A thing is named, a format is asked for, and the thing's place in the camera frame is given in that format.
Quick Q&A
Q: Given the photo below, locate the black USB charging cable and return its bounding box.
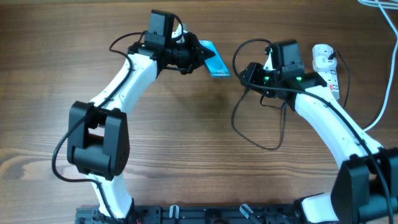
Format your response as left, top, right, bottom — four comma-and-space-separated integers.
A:
231, 88, 289, 152

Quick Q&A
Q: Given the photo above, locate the Galaxy smartphone with cyan screen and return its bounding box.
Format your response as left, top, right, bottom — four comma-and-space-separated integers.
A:
200, 40, 231, 78

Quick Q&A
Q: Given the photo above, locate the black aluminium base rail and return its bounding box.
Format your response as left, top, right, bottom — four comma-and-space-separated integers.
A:
74, 203, 304, 224

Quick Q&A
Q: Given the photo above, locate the white charger plug adapter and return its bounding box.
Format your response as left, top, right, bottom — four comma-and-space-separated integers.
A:
313, 55, 337, 72

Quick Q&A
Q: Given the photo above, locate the white power strip cable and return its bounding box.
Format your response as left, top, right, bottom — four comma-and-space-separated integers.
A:
357, 0, 398, 133

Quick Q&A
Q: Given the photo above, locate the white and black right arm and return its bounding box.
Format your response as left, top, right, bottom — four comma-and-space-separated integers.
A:
236, 40, 397, 223

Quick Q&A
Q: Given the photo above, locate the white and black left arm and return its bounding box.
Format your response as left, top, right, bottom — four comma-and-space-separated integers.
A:
51, 9, 215, 223

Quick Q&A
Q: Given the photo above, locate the white power strip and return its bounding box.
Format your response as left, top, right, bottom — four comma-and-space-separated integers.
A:
312, 44, 340, 100

